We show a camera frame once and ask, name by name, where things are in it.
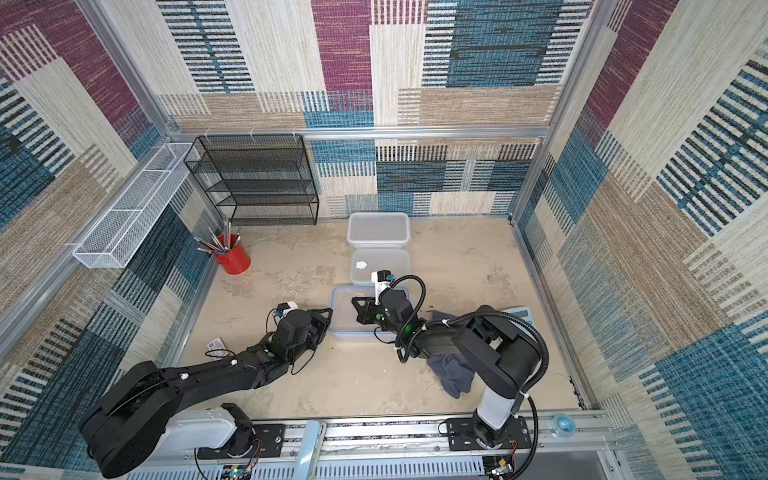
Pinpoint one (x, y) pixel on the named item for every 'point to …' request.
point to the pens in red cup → (213, 245)
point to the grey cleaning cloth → (453, 369)
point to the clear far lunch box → (378, 229)
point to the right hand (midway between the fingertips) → (357, 309)
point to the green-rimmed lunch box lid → (364, 262)
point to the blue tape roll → (563, 425)
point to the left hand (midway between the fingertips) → (338, 311)
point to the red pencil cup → (236, 260)
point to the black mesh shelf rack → (257, 180)
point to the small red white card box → (217, 349)
